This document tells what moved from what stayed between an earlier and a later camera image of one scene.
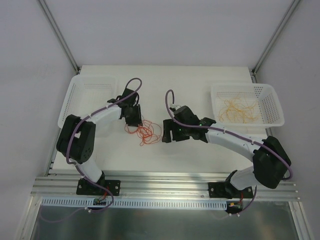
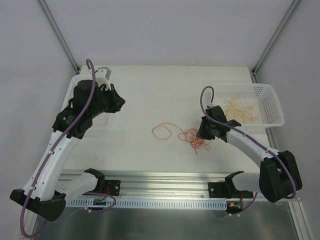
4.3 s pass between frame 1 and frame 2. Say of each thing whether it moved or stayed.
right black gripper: moved
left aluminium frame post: stayed
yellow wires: stayed
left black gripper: moved
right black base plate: stayed
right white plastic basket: stayed
